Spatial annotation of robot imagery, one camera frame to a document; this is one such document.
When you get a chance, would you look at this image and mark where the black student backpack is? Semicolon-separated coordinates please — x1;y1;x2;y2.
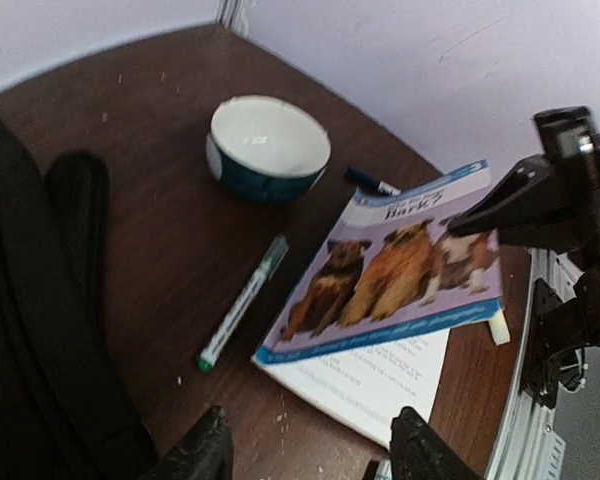
0;119;157;479

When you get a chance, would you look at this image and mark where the blue capped white marker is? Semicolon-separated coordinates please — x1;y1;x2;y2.
345;166;401;196

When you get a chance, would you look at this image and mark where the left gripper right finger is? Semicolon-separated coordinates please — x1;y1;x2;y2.
389;406;481;480

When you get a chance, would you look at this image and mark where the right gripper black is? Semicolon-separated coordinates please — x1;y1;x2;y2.
448;106;600;346

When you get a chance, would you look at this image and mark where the right aluminium frame post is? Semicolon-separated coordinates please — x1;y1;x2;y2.
216;0;249;37

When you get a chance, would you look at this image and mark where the white blue ceramic bowl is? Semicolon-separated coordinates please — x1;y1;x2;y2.
206;95;332;204

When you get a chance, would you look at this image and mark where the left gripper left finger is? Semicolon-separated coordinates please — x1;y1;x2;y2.
142;405;234;480

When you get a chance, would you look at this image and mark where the green capped white marker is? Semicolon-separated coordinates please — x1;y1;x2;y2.
197;235;289;373

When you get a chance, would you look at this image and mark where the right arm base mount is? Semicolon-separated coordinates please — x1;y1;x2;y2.
521;279;586;409

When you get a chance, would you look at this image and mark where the dog picture book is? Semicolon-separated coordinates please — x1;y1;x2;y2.
253;160;503;446

